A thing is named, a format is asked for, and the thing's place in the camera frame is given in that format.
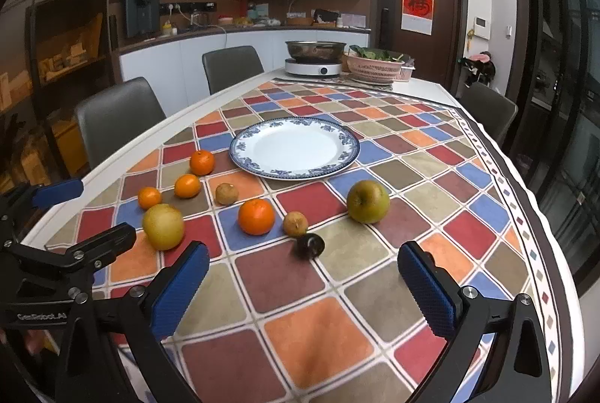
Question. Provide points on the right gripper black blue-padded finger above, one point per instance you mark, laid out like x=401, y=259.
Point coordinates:
x=149, y=314
x=516, y=368

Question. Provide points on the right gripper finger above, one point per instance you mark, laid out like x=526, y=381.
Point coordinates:
x=23, y=200
x=34, y=269

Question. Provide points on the yellow pear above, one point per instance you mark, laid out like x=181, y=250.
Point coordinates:
x=164, y=227

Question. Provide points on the small orange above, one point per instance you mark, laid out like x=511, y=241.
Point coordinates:
x=148, y=197

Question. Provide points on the brown kiwi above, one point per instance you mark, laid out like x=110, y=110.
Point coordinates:
x=295, y=224
x=226, y=194

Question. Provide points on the large orange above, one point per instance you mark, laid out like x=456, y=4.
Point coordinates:
x=256, y=217

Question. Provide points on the dark plum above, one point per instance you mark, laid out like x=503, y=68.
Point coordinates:
x=309, y=246

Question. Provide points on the green apple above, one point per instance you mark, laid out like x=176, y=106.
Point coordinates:
x=368, y=202

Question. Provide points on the grey chair near left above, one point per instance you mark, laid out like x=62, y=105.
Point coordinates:
x=115, y=116

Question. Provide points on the grey chair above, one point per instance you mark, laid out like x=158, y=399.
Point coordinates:
x=489, y=108
x=115, y=116
x=227, y=67

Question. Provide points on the colourful checkered tablecloth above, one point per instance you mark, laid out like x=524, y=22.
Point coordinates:
x=268, y=326

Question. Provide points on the black water dispenser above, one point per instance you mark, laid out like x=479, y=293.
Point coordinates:
x=141, y=17

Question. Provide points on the blue white porcelain plate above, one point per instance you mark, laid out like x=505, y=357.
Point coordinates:
x=294, y=149

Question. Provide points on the grey chair far left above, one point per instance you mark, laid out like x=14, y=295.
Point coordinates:
x=227, y=67

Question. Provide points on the grey chair right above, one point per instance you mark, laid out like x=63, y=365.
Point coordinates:
x=489, y=108

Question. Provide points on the white induction cooker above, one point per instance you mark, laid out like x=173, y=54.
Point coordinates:
x=317, y=70

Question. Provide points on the steel pot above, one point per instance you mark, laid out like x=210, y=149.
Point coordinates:
x=315, y=51

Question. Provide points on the clear plastic container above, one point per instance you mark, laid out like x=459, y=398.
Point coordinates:
x=406, y=71

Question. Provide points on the pink basket with greens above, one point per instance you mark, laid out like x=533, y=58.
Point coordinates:
x=371, y=65

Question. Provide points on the red white door poster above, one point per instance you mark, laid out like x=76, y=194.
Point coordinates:
x=417, y=16

